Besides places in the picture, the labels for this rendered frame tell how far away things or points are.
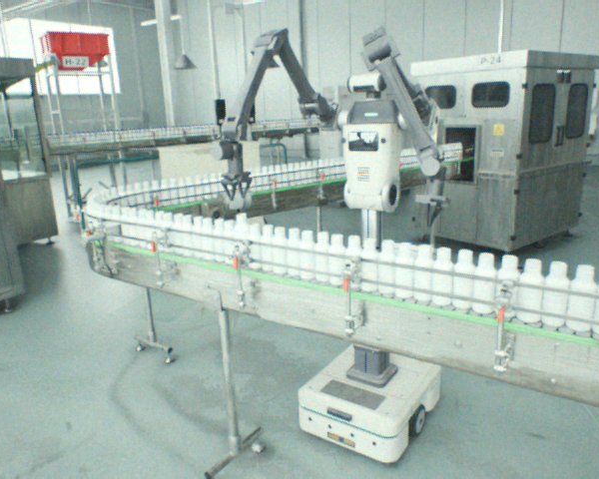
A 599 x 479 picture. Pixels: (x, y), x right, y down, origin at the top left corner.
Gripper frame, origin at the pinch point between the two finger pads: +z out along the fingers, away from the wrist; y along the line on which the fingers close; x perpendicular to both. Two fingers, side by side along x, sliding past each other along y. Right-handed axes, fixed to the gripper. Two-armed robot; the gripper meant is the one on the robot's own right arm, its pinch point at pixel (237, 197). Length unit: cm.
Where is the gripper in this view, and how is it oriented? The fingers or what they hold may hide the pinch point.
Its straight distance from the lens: 182.0
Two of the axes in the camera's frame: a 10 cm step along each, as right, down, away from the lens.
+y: -5.7, 2.2, -7.9
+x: 8.2, 1.2, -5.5
